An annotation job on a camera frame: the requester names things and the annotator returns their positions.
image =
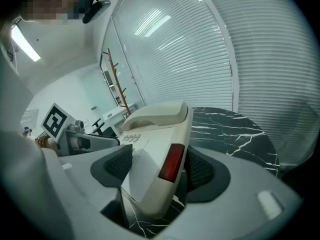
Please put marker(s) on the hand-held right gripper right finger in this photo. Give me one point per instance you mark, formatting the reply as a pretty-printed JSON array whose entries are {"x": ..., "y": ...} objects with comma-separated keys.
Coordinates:
[{"x": 237, "y": 204}]

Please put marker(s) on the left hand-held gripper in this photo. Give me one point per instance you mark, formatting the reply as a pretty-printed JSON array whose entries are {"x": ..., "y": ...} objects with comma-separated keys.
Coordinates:
[{"x": 53, "y": 122}]

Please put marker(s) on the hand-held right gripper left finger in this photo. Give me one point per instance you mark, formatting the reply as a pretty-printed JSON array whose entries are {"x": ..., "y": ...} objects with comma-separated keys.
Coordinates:
[{"x": 85, "y": 184}]

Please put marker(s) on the white device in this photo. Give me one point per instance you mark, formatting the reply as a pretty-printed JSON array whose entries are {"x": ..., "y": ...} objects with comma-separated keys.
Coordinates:
[{"x": 155, "y": 139}]

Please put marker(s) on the person's left forearm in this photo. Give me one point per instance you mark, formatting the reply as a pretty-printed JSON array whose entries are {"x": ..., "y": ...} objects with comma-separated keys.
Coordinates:
[{"x": 51, "y": 147}]

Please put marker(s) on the white desk with white legs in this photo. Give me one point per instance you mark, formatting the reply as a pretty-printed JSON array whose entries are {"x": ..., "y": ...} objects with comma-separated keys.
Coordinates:
[{"x": 117, "y": 114}]

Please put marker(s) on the wooden coat rack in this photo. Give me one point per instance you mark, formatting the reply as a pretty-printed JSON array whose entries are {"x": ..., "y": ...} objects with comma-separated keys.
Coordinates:
[{"x": 117, "y": 84}]

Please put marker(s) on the person's white printed t-shirt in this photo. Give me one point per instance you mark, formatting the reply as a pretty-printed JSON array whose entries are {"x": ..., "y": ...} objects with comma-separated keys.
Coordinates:
[{"x": 20, "y": 171}]

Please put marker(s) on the round black marble table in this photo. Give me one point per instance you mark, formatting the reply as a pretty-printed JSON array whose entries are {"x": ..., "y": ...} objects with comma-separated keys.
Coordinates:
[{"x": 225, "y": 134}]

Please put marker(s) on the white window blinds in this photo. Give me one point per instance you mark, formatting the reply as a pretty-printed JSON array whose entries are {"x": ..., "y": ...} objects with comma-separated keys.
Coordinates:
[{"x": 200, "y": 59}]

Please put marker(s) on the ceiling light panel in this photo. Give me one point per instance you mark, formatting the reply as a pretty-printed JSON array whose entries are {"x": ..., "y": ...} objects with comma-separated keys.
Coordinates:
[{"x": 25, "y": 42}]

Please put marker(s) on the person's face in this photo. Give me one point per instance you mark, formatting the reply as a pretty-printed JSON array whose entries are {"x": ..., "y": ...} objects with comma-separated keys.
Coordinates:
[{"x": 50, "y": 1}]

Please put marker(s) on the black head-worn camera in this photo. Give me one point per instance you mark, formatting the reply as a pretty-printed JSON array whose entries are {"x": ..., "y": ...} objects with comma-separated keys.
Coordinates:
[{"x": 96, "y": 7}]

